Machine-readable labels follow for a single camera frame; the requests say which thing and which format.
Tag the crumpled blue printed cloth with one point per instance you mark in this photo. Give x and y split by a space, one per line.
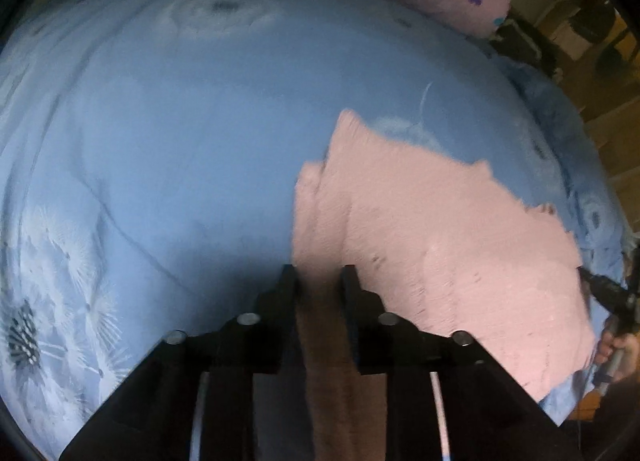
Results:
555 106

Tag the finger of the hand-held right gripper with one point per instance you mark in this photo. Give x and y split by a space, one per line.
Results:
600 286

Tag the person's right hand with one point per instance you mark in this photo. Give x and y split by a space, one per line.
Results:
606 347

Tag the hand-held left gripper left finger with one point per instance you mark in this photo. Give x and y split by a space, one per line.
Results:
286 291

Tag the pink knit cardigan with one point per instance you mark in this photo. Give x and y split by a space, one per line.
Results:
450 241

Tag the dark knit cloth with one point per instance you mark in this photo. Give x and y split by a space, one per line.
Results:
520 46

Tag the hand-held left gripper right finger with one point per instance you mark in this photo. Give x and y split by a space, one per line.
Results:
350 291

